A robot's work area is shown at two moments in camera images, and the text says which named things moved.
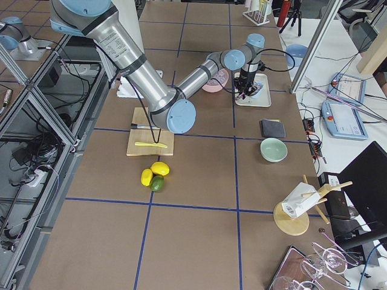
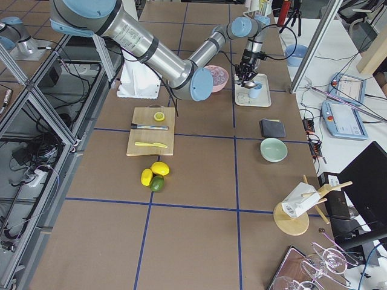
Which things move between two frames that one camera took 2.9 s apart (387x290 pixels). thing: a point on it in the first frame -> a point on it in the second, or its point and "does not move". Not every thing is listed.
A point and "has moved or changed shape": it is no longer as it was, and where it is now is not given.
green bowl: (273, 150) does not move
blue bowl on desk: (299, 52) does not move
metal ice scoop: (242, 95) has moved or changed shape
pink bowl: (216, 83) does not move
